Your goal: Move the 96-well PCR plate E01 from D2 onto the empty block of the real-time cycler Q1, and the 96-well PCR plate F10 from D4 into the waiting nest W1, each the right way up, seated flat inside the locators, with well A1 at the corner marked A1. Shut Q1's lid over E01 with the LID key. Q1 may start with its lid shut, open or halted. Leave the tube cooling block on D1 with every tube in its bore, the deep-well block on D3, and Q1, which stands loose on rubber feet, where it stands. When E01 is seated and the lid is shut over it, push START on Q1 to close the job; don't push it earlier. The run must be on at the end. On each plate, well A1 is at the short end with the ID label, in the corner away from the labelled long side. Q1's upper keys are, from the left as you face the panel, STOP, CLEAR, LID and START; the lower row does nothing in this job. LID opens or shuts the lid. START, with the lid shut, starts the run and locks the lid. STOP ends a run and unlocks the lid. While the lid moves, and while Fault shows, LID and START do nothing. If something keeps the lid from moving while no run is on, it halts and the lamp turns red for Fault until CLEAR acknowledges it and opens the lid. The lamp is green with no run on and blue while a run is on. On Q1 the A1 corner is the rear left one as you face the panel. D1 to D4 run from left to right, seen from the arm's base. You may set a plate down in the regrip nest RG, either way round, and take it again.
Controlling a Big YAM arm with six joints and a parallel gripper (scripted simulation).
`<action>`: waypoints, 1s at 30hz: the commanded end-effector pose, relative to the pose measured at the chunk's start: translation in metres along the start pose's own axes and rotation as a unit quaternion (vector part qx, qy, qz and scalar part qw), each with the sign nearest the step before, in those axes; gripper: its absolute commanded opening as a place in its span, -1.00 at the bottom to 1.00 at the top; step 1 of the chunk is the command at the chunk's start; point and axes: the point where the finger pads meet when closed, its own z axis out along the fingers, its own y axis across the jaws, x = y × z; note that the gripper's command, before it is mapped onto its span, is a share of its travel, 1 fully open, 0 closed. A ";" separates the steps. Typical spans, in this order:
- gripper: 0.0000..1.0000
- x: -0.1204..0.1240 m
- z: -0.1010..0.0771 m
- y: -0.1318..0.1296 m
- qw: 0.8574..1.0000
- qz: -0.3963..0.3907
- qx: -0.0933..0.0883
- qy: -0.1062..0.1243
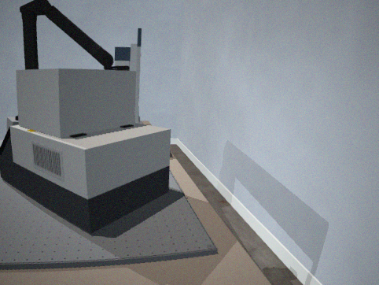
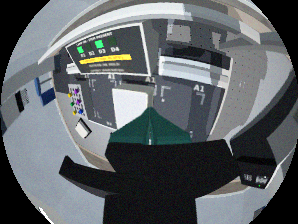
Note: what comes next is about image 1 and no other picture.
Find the white benchtop lab instrument with lid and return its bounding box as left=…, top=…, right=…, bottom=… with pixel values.
left=0, top=68, right=171, bottom=233

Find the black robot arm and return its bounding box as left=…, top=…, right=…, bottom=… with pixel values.
left=20, top=0, right=130, bottom=71

